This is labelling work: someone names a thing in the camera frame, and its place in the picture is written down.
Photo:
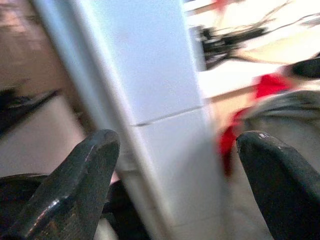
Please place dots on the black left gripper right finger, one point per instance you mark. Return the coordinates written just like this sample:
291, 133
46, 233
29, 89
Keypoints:
282, 185

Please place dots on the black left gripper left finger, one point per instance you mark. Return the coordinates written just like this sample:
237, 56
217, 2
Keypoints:
72, 180

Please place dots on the grey cloth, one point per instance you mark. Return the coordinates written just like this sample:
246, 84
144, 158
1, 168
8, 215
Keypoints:
287, 112

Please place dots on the red cloth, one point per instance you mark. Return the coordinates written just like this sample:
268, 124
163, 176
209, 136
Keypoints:
252, 110

